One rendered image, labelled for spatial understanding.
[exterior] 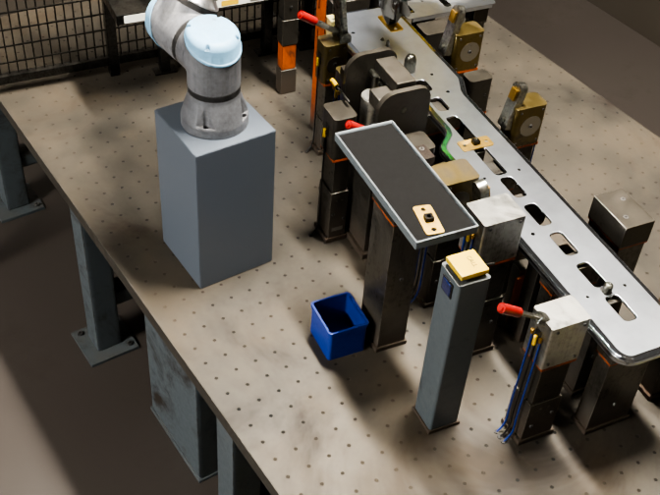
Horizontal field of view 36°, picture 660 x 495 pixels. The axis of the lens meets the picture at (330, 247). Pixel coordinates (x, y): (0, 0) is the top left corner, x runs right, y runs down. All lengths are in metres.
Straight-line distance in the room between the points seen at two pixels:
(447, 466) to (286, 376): 0.41
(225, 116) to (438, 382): 0.72
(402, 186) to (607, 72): 2.85
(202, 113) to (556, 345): 0.88
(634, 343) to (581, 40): 3.07
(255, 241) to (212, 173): 0.28
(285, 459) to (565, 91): 1.64
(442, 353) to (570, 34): 3.18
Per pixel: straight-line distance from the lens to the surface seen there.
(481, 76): 2.73
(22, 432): 3.12
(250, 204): 2.36
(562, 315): 1.99
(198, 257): 2.38
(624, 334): 2.08
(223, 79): 2.17
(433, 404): 2.13
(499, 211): 2.10
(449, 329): 1.96
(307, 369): 2.28
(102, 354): 3.25
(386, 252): 2.13
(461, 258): 1.90
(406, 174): 2.07
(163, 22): 2.26
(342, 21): 2.65
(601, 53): 4.93
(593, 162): 3.00
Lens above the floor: 2.44
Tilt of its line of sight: 43 degrees down
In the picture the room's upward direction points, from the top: 5 degrees clockwise
